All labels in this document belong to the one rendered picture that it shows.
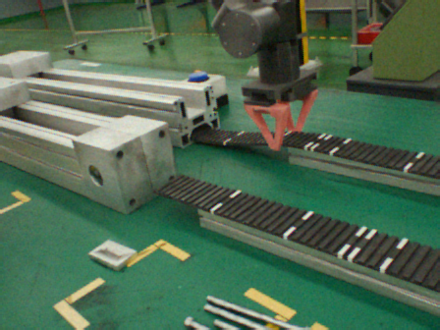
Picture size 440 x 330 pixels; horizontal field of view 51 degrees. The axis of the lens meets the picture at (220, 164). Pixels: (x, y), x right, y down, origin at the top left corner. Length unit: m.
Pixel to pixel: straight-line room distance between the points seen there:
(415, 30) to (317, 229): 0.61
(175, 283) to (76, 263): 0.13
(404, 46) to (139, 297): 0.74
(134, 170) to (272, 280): 0.25
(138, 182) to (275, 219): 0.21
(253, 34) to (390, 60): 0.53
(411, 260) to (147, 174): 0.35
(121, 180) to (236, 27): 0.24
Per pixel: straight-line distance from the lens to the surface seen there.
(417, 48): 1.01
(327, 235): 0.47
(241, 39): 0.57
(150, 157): 0.63
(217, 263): 0.50
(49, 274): 0.56
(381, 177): 0.62
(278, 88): 0.62
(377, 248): 0.45
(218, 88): 0.96
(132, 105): 0.88
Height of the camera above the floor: 1.08
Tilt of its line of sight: 25 degrees down
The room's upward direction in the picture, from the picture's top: 9 degrees counter-clockwise
